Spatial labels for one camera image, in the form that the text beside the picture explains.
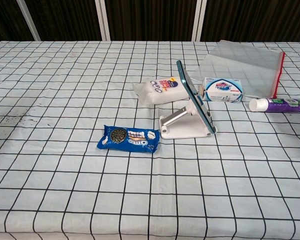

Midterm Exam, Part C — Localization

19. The white frame post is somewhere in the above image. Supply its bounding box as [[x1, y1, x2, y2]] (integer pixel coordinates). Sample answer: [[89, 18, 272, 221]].
[[190, 0, 207, 42], [94, 0, 111, 42], [16, 0, 40, 42]]

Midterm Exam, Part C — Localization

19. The white and blue soap box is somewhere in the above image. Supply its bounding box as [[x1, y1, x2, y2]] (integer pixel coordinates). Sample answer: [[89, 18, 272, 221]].
[[198, 76, 244, 104]]

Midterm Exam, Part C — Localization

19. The white black checkered tablecloth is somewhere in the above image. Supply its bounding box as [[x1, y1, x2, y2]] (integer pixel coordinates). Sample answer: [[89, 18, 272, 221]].
[[0, 39, 300, 240]]

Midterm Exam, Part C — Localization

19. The blue Oreo cookie pack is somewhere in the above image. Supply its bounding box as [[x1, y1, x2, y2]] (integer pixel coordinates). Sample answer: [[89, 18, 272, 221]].
[[96, 124, 161, 154]]

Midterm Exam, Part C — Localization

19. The white tissue pack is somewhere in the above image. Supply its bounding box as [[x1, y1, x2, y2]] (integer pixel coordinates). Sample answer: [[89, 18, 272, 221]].
[[132, 76, 191, 105]]

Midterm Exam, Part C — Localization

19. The teal smartphone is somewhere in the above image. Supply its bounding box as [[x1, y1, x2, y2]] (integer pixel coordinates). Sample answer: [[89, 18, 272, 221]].
[[176, 59, 213, 135]]

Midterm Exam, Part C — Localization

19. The clear zip bag red zipper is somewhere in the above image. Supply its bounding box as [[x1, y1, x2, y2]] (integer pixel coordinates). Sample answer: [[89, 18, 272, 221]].
[[188, 39, 286, 99]]

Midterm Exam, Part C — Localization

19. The white folding phone stand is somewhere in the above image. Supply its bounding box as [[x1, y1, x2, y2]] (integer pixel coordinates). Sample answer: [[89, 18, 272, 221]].
[[158, 98, 218, 140]]

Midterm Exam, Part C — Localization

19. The purple toothpaste tube white cap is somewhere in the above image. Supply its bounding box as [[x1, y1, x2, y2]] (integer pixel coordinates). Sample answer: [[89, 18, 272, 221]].
[[248, 97, 300, 113]]

